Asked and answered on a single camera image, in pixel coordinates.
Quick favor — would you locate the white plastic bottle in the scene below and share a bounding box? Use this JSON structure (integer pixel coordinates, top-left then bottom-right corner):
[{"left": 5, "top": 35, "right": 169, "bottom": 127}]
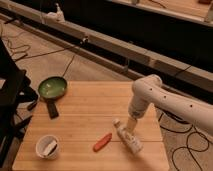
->
[{"left": 113, "top": 119, "right": 142, "bottom": 154}]

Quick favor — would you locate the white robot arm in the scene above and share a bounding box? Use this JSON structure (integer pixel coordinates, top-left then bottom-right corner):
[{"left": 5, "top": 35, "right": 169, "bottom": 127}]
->
[{"left": 128, "top": 74, "right": 213, "bottom": 136}]

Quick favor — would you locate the white ceramic bowl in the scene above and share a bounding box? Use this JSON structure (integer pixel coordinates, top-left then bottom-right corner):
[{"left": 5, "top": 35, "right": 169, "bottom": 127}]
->
[{"left": 35, "top": 135, "right": 59, "bottom": 160}]

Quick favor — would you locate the orange carrot toy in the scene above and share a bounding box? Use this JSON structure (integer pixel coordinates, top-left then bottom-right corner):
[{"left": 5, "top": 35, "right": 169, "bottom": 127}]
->
[{"left": 93, "top": 133, "right": 112, "bottom": 152}]

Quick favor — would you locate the wooden table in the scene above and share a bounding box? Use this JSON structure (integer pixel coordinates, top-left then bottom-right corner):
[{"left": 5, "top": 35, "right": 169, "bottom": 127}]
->
[{"left": 12, "top": 81, "right": 169, "bottom": 171}]

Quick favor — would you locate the green frying pan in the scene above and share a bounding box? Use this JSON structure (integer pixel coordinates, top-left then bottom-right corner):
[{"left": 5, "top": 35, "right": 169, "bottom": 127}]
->
[{"left": 38, "top": 76, "right": 67, "bottom": 119}]

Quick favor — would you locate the black chair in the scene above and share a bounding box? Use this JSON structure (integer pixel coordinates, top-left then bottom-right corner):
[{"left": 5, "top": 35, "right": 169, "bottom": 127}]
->
[{"left": 0, "top": 38, "right": 38, "bottom": 168}]

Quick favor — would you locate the metal rail beam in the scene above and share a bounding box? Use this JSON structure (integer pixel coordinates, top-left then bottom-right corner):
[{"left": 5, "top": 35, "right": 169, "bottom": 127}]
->
[{"left": 0, "top": 0, "right": 213, "bottom": 93}]

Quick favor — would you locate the white clamp on rail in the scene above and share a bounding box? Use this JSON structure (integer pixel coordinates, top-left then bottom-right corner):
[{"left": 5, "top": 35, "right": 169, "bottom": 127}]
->
[{"left": 46, "top": 3, "right": 65, "bottom": 22}]

